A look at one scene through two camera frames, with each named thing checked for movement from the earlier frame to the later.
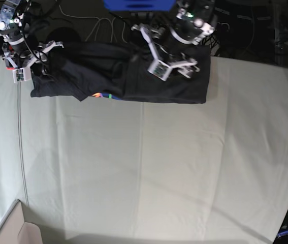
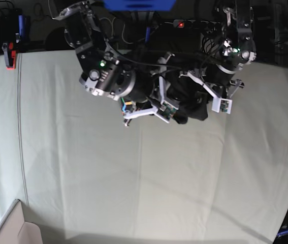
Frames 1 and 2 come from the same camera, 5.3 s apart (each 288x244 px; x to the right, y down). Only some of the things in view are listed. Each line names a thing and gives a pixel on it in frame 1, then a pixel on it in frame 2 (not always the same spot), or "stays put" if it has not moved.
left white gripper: x=21 y=65 -> x=181 y=117
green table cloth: x=108 y=171 stays put
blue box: x=140 y=5 stays put
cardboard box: x=13 y=230 stays put
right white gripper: x=160 y=69 -> x=217 y=101
